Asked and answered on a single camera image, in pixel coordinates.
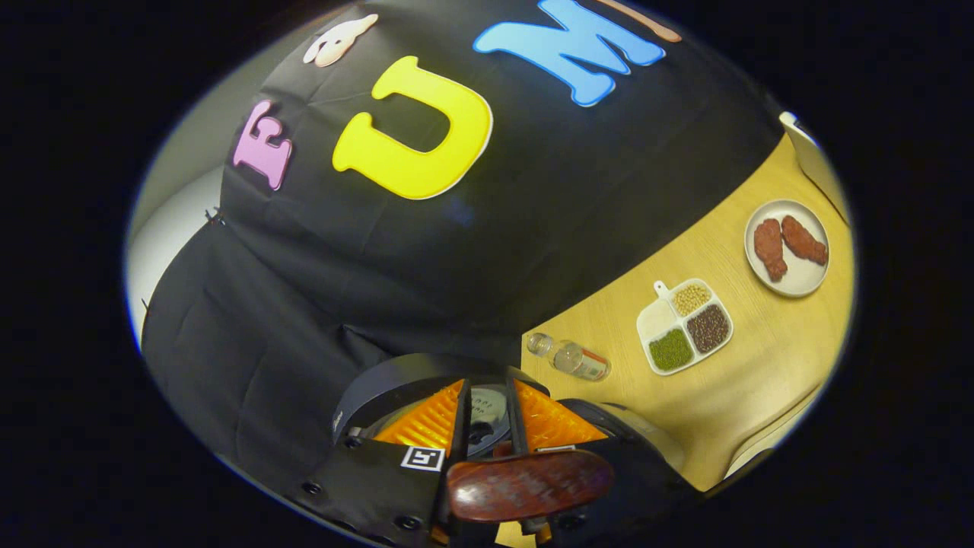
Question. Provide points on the dark grey rice cooker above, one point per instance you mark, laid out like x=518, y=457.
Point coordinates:
x=365, y=396

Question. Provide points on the small clear glass bottle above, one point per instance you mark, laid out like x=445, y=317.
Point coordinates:
x=571, y=358

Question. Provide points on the white round plate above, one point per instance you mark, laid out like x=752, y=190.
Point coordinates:
x=799, y=281

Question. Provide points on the red raw meat piece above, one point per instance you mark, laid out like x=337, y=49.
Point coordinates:
x=804, y=240
x=770, y=250

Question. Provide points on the dark red wooden spoon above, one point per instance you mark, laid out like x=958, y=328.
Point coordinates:
x=533, y=483

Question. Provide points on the white divided grain dish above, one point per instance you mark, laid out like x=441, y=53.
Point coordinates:
x=656, y=320

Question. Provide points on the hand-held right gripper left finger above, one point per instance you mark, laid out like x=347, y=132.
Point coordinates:
x=462, y=418

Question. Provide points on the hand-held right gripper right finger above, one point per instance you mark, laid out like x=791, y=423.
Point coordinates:
x=516, y=415

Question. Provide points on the white toaster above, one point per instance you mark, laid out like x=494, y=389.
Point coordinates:
x=810, y=156

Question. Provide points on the small black cloth clip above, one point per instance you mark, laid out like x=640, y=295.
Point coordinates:
x=215, y=218

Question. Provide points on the black backdrop cloth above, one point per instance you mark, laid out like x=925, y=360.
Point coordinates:
x=380, y=266

